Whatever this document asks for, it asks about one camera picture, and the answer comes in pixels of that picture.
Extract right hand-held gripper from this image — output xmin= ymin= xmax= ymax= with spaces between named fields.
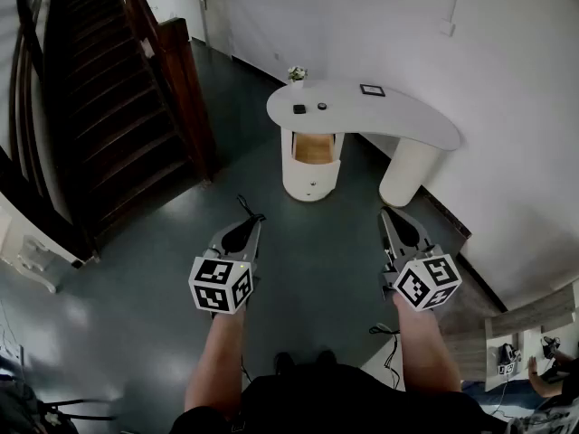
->
xmin=377 ymin=205 xmax=463 ymax=312

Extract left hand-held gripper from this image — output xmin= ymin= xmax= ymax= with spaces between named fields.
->
xmin=187 ymin=214 xmax=264 ymax=316

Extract wooden drawer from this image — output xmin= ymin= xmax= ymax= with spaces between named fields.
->
xmin=281 ymin=132 xmax=342 ymax=190

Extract person's left forearm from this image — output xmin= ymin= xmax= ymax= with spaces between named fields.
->
xmin=183 ymin=305 xmax=248 ymax=424

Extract person's right forearm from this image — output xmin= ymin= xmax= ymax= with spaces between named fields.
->
xmin=392 ymin=294 xmax=462 ymax=395

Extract white curved desk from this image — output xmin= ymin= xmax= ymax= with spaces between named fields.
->
xmin=265 ymin=78 xmax=462 ymax=208

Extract grey wooden shelf unit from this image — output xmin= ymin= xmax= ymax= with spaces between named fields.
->
xmin=441 ymin=282 xmax=579 ymax=392

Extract person's left black shoe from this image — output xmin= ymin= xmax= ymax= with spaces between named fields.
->
xmin=273 ymin=352 xmax=296 ymax=375

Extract spare hand-held gripper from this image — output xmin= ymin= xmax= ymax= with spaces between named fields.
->
xmin=496 ymin=343 xmax=524 ymax=377

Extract black spare device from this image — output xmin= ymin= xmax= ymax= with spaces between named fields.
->
xmin=541 ymin=335 xmax=563 ymax=361

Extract person's black clothing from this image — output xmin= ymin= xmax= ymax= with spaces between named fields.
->
xmin=169 ymin=362 xmax=508 ymax=434

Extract white ornate furniture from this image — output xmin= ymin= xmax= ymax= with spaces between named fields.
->
xmin=0 ymin=192 xmax=87 ymax=294

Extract dark wooden staircase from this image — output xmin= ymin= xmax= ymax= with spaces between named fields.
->
xmin=0 ymin=0 xmax=223 ymax=264

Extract white potted flowers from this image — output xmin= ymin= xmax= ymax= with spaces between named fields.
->
xmin=287 ymin=65 xmax=308 ymax=90

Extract white door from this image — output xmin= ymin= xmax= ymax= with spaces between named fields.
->
xmin=198 ymin=0 xmax=234 ymax=61

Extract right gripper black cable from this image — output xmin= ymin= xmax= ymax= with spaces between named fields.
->
xmin=368 ymin=322 xmax=404 ymax=391

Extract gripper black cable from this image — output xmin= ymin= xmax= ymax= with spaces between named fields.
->
xmin=236 ymin=193 xmax=267 ymax=225
xmin=368 ymin=322 xmax=404 ymax=391

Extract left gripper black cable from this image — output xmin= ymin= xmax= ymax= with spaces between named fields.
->
xmin=236 ymin=193 xmax=267 ymax=225

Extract white wall box with conduit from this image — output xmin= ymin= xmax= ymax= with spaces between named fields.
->
xmin=440 ymin=0 xmax=463 ymax=38

